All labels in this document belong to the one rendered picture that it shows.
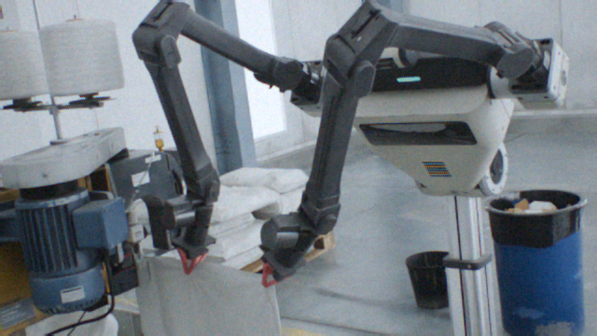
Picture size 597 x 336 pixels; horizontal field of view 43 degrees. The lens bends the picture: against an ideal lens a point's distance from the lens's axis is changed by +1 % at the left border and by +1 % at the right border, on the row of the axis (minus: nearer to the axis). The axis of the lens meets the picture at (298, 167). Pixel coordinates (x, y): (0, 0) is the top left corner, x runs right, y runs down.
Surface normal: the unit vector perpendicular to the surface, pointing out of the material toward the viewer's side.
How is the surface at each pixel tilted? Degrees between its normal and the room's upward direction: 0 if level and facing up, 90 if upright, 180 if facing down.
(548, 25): 90
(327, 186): 118
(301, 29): 90
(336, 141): 125
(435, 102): 40
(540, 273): 93
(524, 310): 93
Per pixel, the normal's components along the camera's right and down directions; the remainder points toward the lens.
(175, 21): 0.71, 0.27
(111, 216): 0.97, -0.08
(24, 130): 0.79, 0.01
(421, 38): 0.49, 0.59
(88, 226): -0.22, 0.20
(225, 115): -0.60, 0.22
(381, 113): -0.48, -0.61
